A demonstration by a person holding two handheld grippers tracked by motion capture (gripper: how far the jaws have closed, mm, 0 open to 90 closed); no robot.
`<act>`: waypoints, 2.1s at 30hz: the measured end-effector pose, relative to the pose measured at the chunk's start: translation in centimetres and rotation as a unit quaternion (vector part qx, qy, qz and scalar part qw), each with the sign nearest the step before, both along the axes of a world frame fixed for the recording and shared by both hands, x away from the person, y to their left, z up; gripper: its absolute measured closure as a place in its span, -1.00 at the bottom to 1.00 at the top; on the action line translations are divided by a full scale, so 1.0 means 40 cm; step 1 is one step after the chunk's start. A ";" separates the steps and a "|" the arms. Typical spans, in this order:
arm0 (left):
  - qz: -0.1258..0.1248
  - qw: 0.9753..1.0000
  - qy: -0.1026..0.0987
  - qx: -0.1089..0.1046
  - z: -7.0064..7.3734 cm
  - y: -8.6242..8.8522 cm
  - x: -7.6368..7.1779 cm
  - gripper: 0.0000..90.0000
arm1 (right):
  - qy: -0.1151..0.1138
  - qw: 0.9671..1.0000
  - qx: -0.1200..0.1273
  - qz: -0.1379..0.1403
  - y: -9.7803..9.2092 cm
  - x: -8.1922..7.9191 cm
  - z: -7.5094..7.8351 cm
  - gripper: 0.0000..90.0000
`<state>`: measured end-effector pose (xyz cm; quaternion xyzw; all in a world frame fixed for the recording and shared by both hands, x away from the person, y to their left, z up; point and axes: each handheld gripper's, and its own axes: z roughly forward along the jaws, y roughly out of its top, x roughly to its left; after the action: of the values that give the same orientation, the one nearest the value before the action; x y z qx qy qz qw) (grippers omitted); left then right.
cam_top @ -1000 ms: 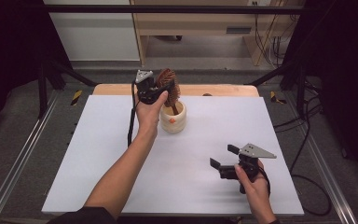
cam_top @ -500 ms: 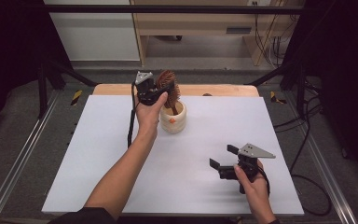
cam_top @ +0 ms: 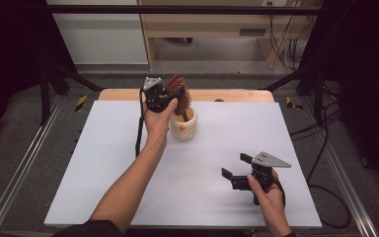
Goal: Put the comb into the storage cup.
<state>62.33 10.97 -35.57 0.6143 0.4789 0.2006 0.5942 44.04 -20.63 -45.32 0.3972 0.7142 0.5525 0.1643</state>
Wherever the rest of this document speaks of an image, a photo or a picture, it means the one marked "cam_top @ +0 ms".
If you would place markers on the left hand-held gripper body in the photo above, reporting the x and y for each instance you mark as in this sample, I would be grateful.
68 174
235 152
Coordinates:
154 94

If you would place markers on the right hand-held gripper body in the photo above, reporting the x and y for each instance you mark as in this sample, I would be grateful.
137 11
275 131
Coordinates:
263 177

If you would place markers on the brown wooden hairbrush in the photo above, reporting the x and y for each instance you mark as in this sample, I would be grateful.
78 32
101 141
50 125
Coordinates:
177 84

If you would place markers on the cream ceramic cup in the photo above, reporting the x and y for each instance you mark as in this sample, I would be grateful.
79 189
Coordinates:
184 130

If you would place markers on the person's right hand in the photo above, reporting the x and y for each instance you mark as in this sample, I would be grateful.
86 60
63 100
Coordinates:
271 204

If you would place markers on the person's left hand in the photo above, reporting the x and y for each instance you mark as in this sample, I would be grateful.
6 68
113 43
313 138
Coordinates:
158 126

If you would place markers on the white table board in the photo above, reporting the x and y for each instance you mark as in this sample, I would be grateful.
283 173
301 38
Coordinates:
210 148

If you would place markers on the light wooden table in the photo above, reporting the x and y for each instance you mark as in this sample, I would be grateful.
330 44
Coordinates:
237 95

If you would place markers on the white cabinet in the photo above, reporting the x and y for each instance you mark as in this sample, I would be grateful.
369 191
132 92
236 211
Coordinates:
102 36

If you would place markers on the light wooden desk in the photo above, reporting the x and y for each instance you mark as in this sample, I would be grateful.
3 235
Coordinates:
207 23

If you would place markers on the black metal stand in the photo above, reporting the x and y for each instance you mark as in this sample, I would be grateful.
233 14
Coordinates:
45 95
318 95

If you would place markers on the dark curtain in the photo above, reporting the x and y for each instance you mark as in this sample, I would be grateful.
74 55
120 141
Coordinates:
10 59
368 82

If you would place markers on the person's dark sleeve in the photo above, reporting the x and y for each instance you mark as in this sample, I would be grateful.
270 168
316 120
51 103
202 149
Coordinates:
92 229

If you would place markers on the aluminium floor rail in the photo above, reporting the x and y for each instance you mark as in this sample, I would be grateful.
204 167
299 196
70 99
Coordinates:
23 161
342 171

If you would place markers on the black horizontal frame bar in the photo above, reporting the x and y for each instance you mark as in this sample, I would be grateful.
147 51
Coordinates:
177 9

